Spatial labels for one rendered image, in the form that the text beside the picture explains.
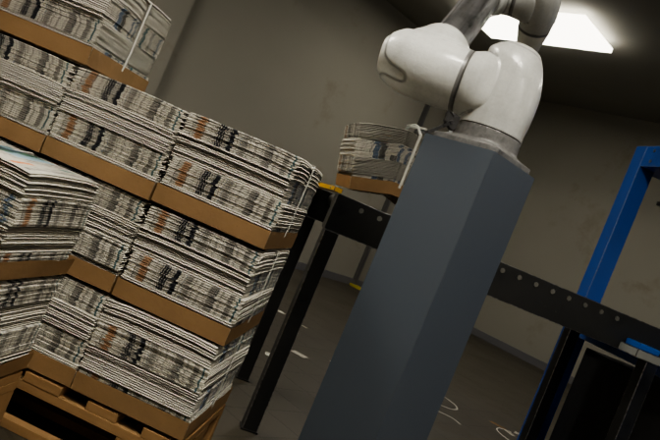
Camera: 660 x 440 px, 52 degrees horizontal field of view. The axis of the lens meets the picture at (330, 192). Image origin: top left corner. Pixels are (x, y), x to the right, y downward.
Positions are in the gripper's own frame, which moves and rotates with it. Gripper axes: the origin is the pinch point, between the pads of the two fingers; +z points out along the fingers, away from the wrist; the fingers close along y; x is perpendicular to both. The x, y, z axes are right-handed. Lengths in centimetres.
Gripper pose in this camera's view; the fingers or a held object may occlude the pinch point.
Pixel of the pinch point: (416, 106)
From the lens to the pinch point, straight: 247.7
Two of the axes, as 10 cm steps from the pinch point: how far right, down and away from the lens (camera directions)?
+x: -1.8, -0.2, 9.8
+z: -9.4, -3.1, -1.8
